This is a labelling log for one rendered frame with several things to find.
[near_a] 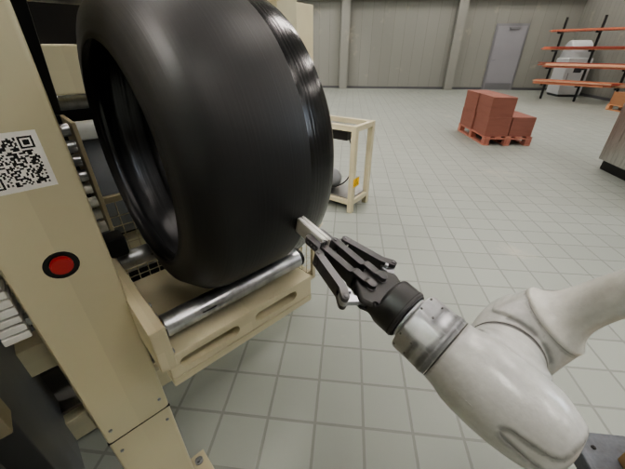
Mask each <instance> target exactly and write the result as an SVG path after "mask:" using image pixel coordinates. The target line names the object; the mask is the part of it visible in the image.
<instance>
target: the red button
mask: <svg viewBox="0 0 625 469"><path fill-rule="evenodd" d="M73 267H74V263H73V260H72V259H71V258H70V257H67V256H58V257H56V258H54V259H52V260H51V261H50V263H49V269H50V271H51V272H52V273H53V274H55V275H65V274H68V273H69V272H70V271H71V270H72V269H73Z"/></svg>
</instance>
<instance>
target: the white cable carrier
mask: <svg viewBox="0 0 625 469"><path fill-rule="evenodd" d="M32 323H33V322H32V321H31V319H30V318H29V316H28V315H27V314H26V313H24V311H23V310H22V308H20V304H19V303H18V302H17V301H16V297H15V295H14V294H13V293H12V292H11V289H10V288H9V286H8V285H6V281H5V280H4V278H3V277H1V276H0V340H2V341H1V342H2V344H3V345H4V346H5V347H8V346H9V345H12V344H14V343H16V342H20V341H22V340H25V339H27V338H29V337H32V336H33V334H32V330H31V324H32Z"/></svg>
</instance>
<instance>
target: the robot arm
mask: <svg viewBox="0 0 625 469"><path fill-rule="evenodd" d="M296 232H297V233H298V234H299V235H301V236H302V237H303V238H304V239H305V243H306V245H308V246H309V247H310V248H311V249H312V250H313V251H314V252H315V253H314V257H313V261H312V264H313V266H314V267H315V268H316V270H317V271H318V273H319V274H320V276H322V278H323V279H324V280H325V282H326V284H327V285H328V287H329V288H330V290H331V291H332V293H333V294H334V295H335V297H336V301H337V305H338V308H339V309H340V310H344V309H345V308H346V306H348V305H357V306H358V308H360V309H362V310H364V311H366V312H368V313H369V314H370V315H371V317H372V319H373V321H374V322H375V323H376V324H377V325H378V326H379V327H380V328H382V329H383V330H384V331H385V332H386V333H387V334H388V335H391V336H392V335H393V334H394V335H395V336H394V338H393V340H392V346H393V347H394V348H395V349H396V350H397V351H398V352H399V353H400V354H401V355H402V356H404V357H405V358H406V359H407V360H408V361H409V362H410V363H411V364H412V365H413V366H414V367H415V368H416V370H417V371H418V372H421V373H422V374H423V373H424V372H425V371H426V372H425V373H424V374H423V375H424V376H425V378H426V379H427V380H428V381H429V382H430V383H431V385H432V386H433V387H434V389H435V391H436V392H437V394H438V395H439V396H440V397H441V399H442V400H443V401H444V402H445V403H446V404H447V405H448V406H449V408H450V409H451V410H452V411H453V412H454V413H455V414H456V415H457V416H458V417H459V418H460V419H461V420H462V421H463V422H464V423H465V424H467V425H468V426H469V427H470V428H471V429H472V430H473V431H474V432H475V433H476V434H477V435H479V436H480V437H481V438H482V439H483V440H484V441H485V442H486V443H488V444H489V445H490V446H492V447H493V448H494V449H496V450H497V451H499V452H500V453H501V454H503V455H504V456H505V457H507V458H508V459H510V460H511V461H513V462H515V463H517V464H518V465H520V466H521V467H523V468H525V469H567V468H568V467H569V466H571V465H572V464H573V463H574V461H575V460H576V459H577V458H578V456H579V454H580V453H581V452H582V450H583V448H584V446H585V443H586V441H587V439H588V437H589V427H588V426H587V424H586V423H585V421H584V420H583V418H582V417H581V415H580V414H579V412H578V410H577V409H576V407H575V406H574V404H573V403H572V402H571V400H570V399H569V398H568V396H567V395H566V394H565V392H564V391H563V390H561V389H560V388H559V387H558V386H557V385H556V384H555V383H553V382H552V375H553V374H554V373H555V372H557V371H558V370H559V369H561V368H562V367H564V366H565V365H567V364H568V363H570V362H571V361H573V360H574V359H576V358H577V357H579V356H581V355H584V354H585V349H586V342H587V340H588V339H589V337H590V336H591V335H592V334H593V333H594V332H595V331H597V330H598V329H600V328H603V327H605V326H607V325H610V324H612V323H615V322H617V321H619V320H622V319H625V268H624V269H621V270H618V271H616V272H613V273H610V274H607V275H602V276H599V277H596V278H594V279H592V280H589V281H586V282H583V283H580V284H578V285H575V286H573V287H570V288H565V289H561V290H556V291H547V290H542V289H539V288H529V289H526V290H523V291H520V292H516V293H512V294H508V295H504V296H502V297H500V298H498V299H496V300H494V301H492V302H491V303H489V304H488V305H487V307H486V308H485V309H484V310H483V311H482V312H481V313H480V314H479V315H478V316H477V317H476V318H475V320H474V321H473V323H472V325H470V324H469V323H467V322H466V321H465V320H464V319H463V318H462V317H461V316H458V315H457V314H455V313H454V312H453V311H452V310H450V309H449V308H448V307H446V306H445V305H444V304H443V303H441V302H440V301H439V300H437V299H436V298H434V297H430V298H429V299H427V300H426V301H424V297H423V294H422V293H421V292H419V291H418V290H417V289H416V288H414V287H413V286H412V285H410V284H409V283H408V282H406V281H401V282H400V280H399V279H398V277H397V276H396V275H395V274H394V268H395V266H396V264H397V262H396V261H395V260H392V259H388V258H385V257H382V256H381V255H379V254H378V253H376V252H375V251H373V250H371V249H369V248H367V247H365V246H363V245H361V244H359V243H358V242H356V241H354V240H352V239H351V238H349V237H348V236H343V237H342V238H340V239H337V238H336V237H333V236H331V235H330V234H329V233H327V232H326V231H325V230H324V229H319V228H318V227H317V226H315V225H314V224H313V223H312V222H311V221H309V220H308V219H307V218H306V217H304V216H302V217H299V218H298V221H297V226H296ZM347 245H349V246H348V247H347ZM342 279H343V280H344V281H345V282H346V284H345V282H344V281H343V280H342ZM346 285H347V286H348V287H349V288H347V286H346ZM352 292H353V294H352ZM466 323H467V324H466ZM465 325H466V326H465ZM464 326H465V327H464ZM463 327H464V328H463ZM457 334H458V335H457ZM456 335H457V336H456ZM451 341H452V342H451ZM434 360H435V361H434ZM433 361H434V362H433ZM426 369H427V370H426Z"/></svg>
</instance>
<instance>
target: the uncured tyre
mask: <svg viewBox="0 0 625 469"><path fill-rule="evenodd" d="M76 44H77V53H78V59H79V65H80V70H81V75H82V79H83V84H84V88H85V92H86V98H87V102H88V106H89V109H90V112H91V116H92V119H93V123H94V126H95V129H96V132H97V135H98V138H99V141H100V146H101V149H102V151H103V153H104V156H105V159H106V162H107V164H108V167H109V169H110V171H111V173H112V176H113V179H114V182H115V184H116V186H117V189H118V191H119V193H120V195H121V196H122V199H123V201H124V203H125V205H126V208H127V210H128V212H129V214H130V216H131V217H132V219H133V221H134V222H135V224H136V226H137V228H138V229H139V231H140V234H141V236H142V237H143V239H144V241H145V242H146V244H147V245H148V247H149V249H150V250H151V252H152V253H153V255H154V256H155V258H156V259H157V260H158V261H159V262H160V263H161V264H162V266H163V267H164V268H165V269H166V270H167V271H168V272H169V273H170V274H171V275H172V276H173V277H175V278H176V279H178V280H179V281H182V282H185V283H188V284H192V285H195V286H197V287H201V288H218V287H224V286H228V285H230V284H232V283H234V282H236V281H238V280H240V279H242V278H244V277H246V276H248V275H251V274H253V273H255V272H257V271H258V270H260V269H262V268H264V267H266V266H268V265H270V264H272V263H274V262H276V261H279V260H281V259H283V258H284V257H286V256H288V255H290V254H292V253H294V252H295V251H297V250H298V249H299V248H301V247H302V246H303V245H304V244H305V239H304V238H303V237H302V236H301V235H300V234H298V233H297V232H296V226H297V221H298V218H299V217H302V216H304V217H306V218H307V219H308V220H309V221H311V222H312V223H313V224H314V225H315V226H317V227H319V225H320V224H321V222H322V220H323V217H324V216H325V214H326V209H327V206H328V202H329V198H330V194H331V188H332V181H333V169H334V139H333V129H332V123H331V117H330V112H329V109H328V105H327V101H326V95H325V92H324V90H323V87H322V84H321V81H320V79H319V76H318V73H317V72H316V69H315V67H314V64H313V61H312V58H311V56H310V54H309V52H308V50H307V48H306V47H305V45H304V44H303V42H302V40H301V38H300V37H299V35H298V33H297V32H296V30H295V29H294V27H293V26H292V24H291V23H290V22H289V21H288V19H287V18H286V17H285V16H284V15H283V14H282V12H281V11H280V10H279V9H278V8H276V7H275V6H274V5H273V4H272V3H270V2H269V1H268V0H83V2H82V3H81V4H80V6H79V8H78V11H77V16H76Z"/></svg>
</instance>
